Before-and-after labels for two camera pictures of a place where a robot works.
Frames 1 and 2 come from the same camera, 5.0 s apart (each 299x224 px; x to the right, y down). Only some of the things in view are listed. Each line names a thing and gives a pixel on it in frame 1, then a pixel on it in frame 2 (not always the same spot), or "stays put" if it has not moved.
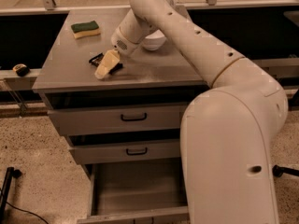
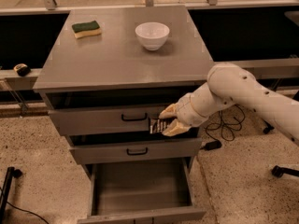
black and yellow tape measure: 21,69 stays put
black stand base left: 10,174 stays put
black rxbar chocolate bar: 97,59 to 157,125
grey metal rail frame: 14,76 stays put
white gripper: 122,43 to 186,111
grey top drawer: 128,120 stays put
